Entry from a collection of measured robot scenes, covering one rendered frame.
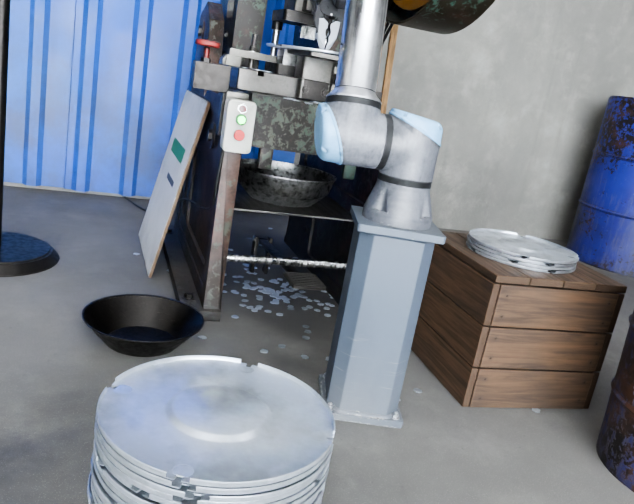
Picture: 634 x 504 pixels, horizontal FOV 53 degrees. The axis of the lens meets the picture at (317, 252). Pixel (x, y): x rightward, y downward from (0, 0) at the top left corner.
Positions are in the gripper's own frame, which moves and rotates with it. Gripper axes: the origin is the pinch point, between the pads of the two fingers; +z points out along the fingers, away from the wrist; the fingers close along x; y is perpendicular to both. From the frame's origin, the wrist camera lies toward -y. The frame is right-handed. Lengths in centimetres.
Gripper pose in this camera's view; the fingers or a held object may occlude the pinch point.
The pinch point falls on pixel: (324, 48)
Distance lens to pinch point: 188.5
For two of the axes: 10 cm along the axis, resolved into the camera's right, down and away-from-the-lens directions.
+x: -9.4, -0.7, -3.3
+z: -1.7, 9.5, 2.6
